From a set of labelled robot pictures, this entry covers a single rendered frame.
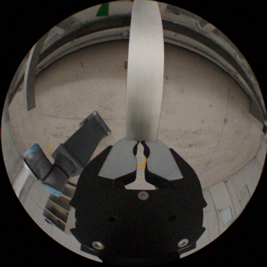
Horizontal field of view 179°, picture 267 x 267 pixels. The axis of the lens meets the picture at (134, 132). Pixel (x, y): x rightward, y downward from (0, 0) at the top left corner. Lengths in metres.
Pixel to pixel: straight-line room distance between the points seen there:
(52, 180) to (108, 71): 0.99
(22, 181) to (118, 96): 1.04
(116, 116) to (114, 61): 0.59
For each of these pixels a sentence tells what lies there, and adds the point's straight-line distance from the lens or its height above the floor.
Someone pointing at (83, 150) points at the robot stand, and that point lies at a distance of 0.74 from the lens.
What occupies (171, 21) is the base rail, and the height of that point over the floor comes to 0.70.
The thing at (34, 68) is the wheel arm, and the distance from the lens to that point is 0.27.
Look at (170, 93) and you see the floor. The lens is 1.00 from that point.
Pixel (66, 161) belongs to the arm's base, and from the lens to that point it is 0.66.
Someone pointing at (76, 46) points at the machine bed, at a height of 0.17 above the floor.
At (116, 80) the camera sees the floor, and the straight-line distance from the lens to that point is 0.96.
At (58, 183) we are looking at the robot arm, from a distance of 0.62.
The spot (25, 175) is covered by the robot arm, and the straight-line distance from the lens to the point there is 0.58.
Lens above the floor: 0.94
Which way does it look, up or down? 62 degrees down
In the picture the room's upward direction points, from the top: 175 degrees counter-clockwise
